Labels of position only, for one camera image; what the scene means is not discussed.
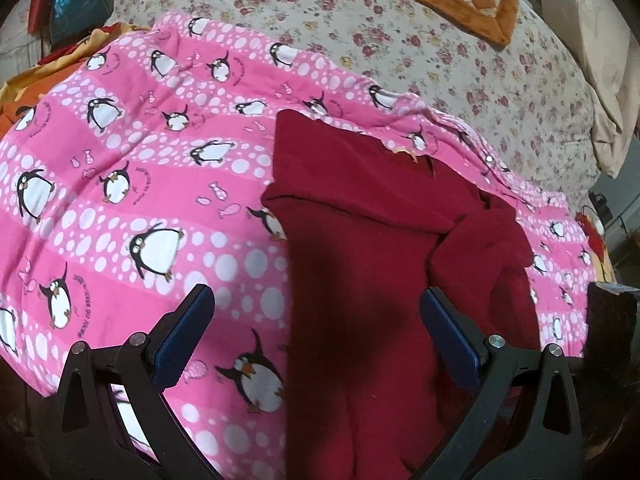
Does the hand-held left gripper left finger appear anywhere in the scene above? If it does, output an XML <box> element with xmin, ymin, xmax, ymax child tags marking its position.
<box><xmin>52</xmin><ymin>283</ymin><xmax>236</xmax><ymax>480</ymax></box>

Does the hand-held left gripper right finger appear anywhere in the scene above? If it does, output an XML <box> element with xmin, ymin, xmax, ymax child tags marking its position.
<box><xmin>419</xmin><ymin>286</ymin><xmax>586</xmax><ymax>480</ymax></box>

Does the dark red garment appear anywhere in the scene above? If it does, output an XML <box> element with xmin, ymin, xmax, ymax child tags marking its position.
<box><xmin>261</xmin><ymin>108</ymin><xmax>542</xmax><ymax>480</ymax></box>

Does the red and yellow cloth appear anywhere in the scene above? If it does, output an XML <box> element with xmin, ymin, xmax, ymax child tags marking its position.
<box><xmin>574</xmin><ymin>210</ymin><xmax>608</xmax><ymax>283</ymax></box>

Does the small black object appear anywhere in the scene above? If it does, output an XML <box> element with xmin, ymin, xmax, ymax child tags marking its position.
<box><xmin>586</xmin><ymin>191</ymin><xmax>613</xmax><ymax>223</ymax></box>

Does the pink penguin print blanket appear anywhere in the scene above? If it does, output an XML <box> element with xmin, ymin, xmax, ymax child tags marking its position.
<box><xmin>0</xmin><ymin>11</ymin><xmax>598</xmax><ymax>480</ymax></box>

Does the beige cloth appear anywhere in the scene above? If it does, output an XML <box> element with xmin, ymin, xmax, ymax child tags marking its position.
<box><xmin>542</xmin><ymin>0</ymin><xmax>640</xmax><ymax>178</ymax></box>

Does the orange yellow cloth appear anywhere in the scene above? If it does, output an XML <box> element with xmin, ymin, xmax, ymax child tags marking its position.
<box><xmin>0</xmin><ymin>22</ymin><xmax>151</xmax><ymax>133</ymax></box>

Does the floral bed sheet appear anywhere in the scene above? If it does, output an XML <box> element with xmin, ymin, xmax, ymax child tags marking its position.
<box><xmin>114</xmin><ymin>0</ymin><xmax>601</xmax><ymax>206</ymax></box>

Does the blue plastic bag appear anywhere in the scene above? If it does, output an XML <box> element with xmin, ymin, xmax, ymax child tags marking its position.
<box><xmin>52</xmin><ymin>0</ymin><xmax>113</xmax><ymax>46</ymax></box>

